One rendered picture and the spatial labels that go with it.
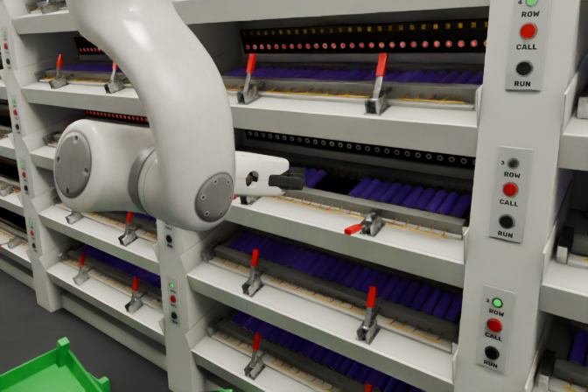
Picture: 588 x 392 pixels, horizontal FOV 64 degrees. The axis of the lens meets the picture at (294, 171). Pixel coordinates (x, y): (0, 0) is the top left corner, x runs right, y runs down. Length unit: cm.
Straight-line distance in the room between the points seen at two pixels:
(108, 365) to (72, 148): 107
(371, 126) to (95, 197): 43
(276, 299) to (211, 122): 62
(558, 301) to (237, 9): 67
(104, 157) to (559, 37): 50
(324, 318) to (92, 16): 66
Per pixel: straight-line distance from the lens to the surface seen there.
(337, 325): 89
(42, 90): 149
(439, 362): 83
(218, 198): 42
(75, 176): 46
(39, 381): 130
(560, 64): 63
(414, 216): 77
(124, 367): 146
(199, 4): 95
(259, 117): 85
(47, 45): 165
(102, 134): 44
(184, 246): 108
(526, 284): 70
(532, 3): 64
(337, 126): 75
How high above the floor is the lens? 82
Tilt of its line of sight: 14 degrees down
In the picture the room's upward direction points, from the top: straight up
